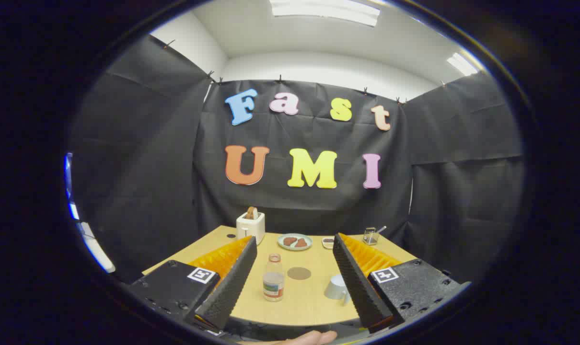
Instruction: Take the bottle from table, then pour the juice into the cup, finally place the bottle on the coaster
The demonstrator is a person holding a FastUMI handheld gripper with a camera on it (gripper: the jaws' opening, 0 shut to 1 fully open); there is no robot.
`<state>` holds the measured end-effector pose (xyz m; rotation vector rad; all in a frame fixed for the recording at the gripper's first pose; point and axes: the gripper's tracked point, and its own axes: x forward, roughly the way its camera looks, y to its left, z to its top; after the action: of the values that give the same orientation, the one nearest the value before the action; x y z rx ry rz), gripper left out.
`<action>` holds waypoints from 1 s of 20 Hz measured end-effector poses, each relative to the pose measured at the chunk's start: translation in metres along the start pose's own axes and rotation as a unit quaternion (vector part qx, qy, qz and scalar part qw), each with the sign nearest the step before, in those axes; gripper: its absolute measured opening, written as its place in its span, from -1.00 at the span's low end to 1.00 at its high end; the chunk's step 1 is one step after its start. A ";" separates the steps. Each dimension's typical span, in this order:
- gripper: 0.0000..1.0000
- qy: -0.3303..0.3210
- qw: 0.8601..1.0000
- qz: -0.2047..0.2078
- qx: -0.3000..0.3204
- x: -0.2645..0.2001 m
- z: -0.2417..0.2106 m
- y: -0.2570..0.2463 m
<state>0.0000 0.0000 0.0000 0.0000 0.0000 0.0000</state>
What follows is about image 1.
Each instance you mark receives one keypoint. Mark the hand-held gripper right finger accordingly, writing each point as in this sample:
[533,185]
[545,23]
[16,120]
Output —
[359,287]

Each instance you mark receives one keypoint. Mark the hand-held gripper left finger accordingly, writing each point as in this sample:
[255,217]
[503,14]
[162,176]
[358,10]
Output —
[232,287]

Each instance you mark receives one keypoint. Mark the clear plastic juice bottle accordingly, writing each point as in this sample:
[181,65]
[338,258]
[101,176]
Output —
[273,282]

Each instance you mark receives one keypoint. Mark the round brown coaster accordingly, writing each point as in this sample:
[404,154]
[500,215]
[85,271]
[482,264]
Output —
[299,273]

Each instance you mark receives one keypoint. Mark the small white divided dish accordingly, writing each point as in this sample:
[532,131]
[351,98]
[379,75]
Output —
[328,242]

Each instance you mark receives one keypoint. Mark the white toaster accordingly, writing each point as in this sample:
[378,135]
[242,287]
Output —
[250,229]

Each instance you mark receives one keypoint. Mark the wooden table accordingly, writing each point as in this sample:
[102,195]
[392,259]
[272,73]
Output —
[299,309]

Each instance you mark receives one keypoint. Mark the brown food piece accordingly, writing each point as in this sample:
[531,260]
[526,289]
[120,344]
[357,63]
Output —
[301,243]
[289,241]

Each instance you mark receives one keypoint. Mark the pale green plate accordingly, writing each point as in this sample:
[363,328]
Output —
[295,248]

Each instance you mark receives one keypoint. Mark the brown bread slice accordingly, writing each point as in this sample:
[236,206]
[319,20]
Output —
[251,213]

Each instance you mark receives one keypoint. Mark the white ledge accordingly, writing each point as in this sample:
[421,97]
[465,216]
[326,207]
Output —
[96,247]

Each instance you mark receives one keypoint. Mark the blue white screen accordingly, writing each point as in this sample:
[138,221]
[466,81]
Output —
[69,191]

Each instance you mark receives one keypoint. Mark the small ceiling light panel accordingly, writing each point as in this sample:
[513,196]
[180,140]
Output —
[461,63]

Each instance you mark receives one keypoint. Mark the large ceiling light panel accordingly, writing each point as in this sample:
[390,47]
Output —
[323,12]

